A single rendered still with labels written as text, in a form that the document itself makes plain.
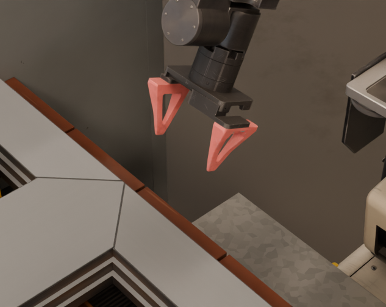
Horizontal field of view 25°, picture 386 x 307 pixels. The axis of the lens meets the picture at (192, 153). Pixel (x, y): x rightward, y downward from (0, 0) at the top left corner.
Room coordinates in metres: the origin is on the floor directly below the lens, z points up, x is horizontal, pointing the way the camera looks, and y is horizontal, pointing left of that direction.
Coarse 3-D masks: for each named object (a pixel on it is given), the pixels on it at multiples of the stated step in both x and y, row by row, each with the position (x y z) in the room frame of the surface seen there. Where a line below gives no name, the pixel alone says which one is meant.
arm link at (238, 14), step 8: (232, 8) 0.88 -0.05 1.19; (240, 8) 0.89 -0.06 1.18; (248, 8) 0.90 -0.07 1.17; (256, 8) 0.92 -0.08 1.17; (232, 16) 0.89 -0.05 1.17; (240, 16) 0.89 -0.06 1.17; (248, 16) 0.89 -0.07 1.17; (256, 16) 0.89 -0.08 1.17; (232, 24) 0.88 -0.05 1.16; (240, 24) 0.88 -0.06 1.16; (248, 24) 0.89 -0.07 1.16; (256, 24) 0.90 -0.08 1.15; (232, 32) 0.88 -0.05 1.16; (240, 32) 0.88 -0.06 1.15; (248, 32) 0.89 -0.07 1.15; (224, 40) 0.88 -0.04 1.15; (232, 40) 0.88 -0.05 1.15; (240, 40) 0.88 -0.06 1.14; (248, 40) 0.89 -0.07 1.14; (232, 48) 0.87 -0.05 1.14; (240, 48) 0.88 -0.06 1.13
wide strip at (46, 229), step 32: (32, 192) 0.90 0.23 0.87; (64, 192) 0.90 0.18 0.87; (96, 192) 0.90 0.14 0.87; (0, 224) 0.84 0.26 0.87; (32, 224) 0.84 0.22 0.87; (64, 224) 0.84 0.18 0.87; (96, 224) 0.84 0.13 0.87; (0, 256) 0.78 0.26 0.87; (32, 256) 0.78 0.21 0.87; (64, 256) 0.78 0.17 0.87; (96, 256) 0.78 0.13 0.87; (0, 288) 0.73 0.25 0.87; (32, 288) 0.73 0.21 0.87
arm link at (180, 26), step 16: (176, 0) 0.86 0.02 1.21; (192, 0) 0.85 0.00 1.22; (208, 0) 0.85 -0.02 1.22; (224, 0) 0.87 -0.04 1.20; (240, 0) 0.88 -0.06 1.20; (256, 0) 0.89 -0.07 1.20; (272, 0) 0.89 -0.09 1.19; (176, 16) 0.85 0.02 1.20; (192, 16) 0.84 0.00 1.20; (208, 16) 0.85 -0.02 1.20; (224, 16) 0.86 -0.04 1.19; (176, 32) 0.84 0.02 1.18; (192, 32) 0.83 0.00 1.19; (208, 32) 0.84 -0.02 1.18; (224, 32) 0.86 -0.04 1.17
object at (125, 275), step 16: (0, 160) 0.99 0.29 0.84; (16, 160) 0.97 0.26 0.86; (0, 176) 0.99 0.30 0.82; (16, 176) 0.96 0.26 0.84; (32, 176) 0.94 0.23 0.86; (112, 256) 0.79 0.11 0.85; (80, 272) 0.76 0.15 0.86; (96, 272) 0.77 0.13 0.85; (112, 272) 0.78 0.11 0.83; (128, 272) 0.77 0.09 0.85; (48, 288) 0.73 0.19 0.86; (64, 288) 0.74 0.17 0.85; (80, 288) 0.75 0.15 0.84; (96, 288) 0.76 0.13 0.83; (128, 288) 0.75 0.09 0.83; (144, 288) 0.74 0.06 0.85; (32, 304) 0.71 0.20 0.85; (48, 304) 0.72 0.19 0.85; (64, 304) 0.73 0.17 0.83; (80, 304) 0.74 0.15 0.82; (144, 304) 0.73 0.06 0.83; (160, 304) 0.71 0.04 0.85
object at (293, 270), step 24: (216, 216) 1.03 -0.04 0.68; (240, 216) 1.03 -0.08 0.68; (264, 216) 1.03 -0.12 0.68; (216, 240) 0.98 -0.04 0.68; (240, 240) 0.98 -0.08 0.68; (264, 240) 0.98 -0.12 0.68; (288, 240) 0.98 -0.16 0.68; (264, 264) 0.93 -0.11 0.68; (288, 264) 0.93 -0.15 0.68; (312, 264) 0.93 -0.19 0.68; (288, 288) 0.88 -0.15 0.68; (312, 288) 0.88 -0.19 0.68; (336, 288) 0.88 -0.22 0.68; (360, 288) 0.88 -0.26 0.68
